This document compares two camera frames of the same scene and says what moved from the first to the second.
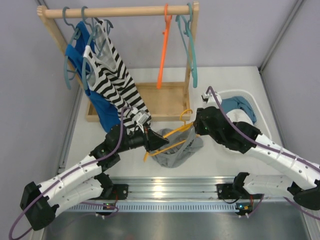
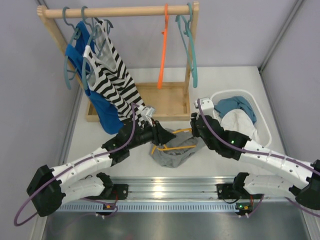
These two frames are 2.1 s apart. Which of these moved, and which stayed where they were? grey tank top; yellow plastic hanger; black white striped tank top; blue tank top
Moved: yellow plastic hanger
Stayed: grey tank top; black white striped tank top; blue tank top
